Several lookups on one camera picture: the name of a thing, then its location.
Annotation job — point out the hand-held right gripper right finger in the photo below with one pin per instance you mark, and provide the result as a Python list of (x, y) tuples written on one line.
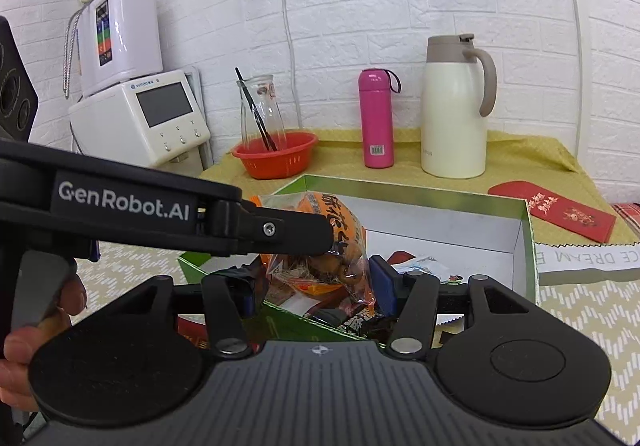
[(384, 283)]

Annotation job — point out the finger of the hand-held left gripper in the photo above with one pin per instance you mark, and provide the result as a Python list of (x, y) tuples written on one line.
[(280, 231)]

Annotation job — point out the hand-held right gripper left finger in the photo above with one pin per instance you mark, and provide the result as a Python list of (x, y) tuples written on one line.
[(247, 296)]

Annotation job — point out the orange snack packet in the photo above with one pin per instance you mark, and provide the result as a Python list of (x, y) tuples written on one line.
[(345, 246)]

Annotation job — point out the green cardboard box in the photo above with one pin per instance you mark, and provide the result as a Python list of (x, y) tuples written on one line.
[(450, 221)]

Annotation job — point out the person's left hand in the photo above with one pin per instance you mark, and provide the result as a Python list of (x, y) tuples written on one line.
[(17, 351)]

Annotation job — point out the red and white snack packet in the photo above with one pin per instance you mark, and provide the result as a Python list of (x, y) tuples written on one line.
[(402, 257)]

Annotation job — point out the orange plastic basket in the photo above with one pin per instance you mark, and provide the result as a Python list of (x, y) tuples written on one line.
[(275, 158)]

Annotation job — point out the white dispenser with screen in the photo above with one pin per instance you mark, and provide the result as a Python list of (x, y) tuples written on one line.
[(150, 115)]

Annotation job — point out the black straw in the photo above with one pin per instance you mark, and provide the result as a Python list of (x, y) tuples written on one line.
[(252, 105), (264, 130)]

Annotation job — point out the glass carafe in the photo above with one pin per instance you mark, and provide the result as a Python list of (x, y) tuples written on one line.
[(265, 95)]

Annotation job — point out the pink thermos bottle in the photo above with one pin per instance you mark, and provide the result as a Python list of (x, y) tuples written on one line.
[(377, 120)]

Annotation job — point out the white water purifier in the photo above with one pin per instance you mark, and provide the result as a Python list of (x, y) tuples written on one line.
[(125, 35)]

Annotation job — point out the cream thermal jug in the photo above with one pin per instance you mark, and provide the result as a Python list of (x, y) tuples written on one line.
[(452, 125)]

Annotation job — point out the red envelope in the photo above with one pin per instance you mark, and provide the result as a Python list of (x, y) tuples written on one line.
[(555, 211)]

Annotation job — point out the yellow cloth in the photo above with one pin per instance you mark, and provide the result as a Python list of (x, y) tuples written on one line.
[(525, 155)]

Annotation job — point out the patterned tablecloth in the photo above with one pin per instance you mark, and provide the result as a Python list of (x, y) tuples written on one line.
[(590, 321)]

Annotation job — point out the red checked cloth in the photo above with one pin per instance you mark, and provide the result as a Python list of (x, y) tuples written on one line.
[(629, 216)]

